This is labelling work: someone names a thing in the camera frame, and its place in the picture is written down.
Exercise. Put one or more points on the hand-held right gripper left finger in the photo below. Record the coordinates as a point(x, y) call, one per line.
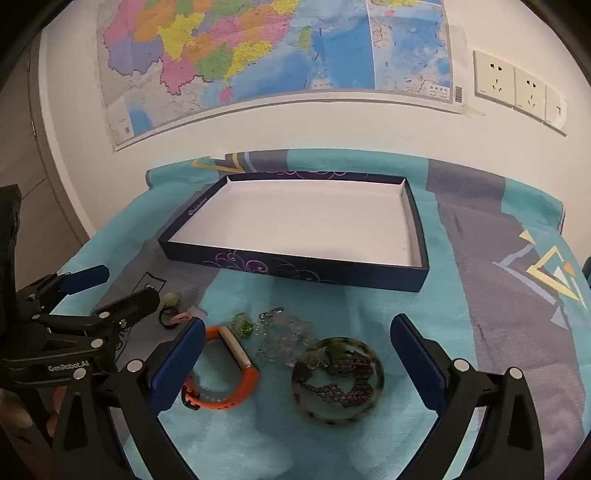
point(179, 367)

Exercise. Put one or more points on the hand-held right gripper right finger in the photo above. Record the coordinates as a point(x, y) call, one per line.
point(415, 360)

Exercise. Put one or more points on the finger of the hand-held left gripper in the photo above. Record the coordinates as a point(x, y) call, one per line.
point(87, 276)
point(138, 302)

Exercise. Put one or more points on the tortoiseshell bangle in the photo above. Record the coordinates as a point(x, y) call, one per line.
point(376, 369)

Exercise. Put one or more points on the pink translucent clip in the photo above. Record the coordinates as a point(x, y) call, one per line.
point(189, 315)

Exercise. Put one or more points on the orange watch band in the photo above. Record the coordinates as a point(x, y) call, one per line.
point(244, 374)

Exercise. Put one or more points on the dark blue cardboard box tray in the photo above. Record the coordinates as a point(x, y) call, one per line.
point(300, 217)

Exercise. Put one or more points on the person's left hand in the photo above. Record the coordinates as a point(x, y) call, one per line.
point(14, 413)

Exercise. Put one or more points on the green beaded ornament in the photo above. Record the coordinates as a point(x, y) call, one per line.
point(241, 325)

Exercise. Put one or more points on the black object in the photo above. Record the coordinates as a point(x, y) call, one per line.
point(8, 240)

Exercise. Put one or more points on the teal and grey printed blanket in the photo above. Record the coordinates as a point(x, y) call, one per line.
point(485, 258)

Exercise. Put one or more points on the grey door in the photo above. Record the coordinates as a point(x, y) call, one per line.
point(27, 152)

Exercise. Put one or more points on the clear tape strip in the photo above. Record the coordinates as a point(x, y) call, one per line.
point(473, 110)

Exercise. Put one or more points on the colourful wall map poster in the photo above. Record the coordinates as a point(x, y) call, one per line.
point(258, 50)

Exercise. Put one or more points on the white wall switch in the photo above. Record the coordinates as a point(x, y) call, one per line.
point(556, 110)

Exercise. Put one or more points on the white wall socket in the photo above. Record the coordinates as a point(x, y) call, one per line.
point(530, 94)
point(494, 78)

